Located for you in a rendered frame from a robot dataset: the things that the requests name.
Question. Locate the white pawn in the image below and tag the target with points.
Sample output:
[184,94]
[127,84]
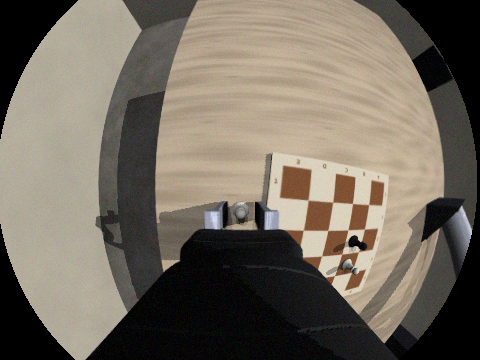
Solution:
[347,265]
[241,210]

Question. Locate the brown and cream chessboard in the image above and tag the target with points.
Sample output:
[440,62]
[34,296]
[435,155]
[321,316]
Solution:
[322,205]

